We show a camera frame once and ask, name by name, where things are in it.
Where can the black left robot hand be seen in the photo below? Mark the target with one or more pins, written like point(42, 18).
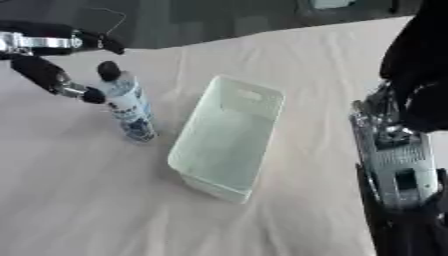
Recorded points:
point(41, 71)

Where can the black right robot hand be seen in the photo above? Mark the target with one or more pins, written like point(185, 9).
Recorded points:
point(417, 66)

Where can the clear bottle with black cap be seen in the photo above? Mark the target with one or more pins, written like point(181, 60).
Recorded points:
point(128, 106)

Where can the pale green plastic basket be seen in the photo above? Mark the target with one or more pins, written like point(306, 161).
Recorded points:
point(227, 140)

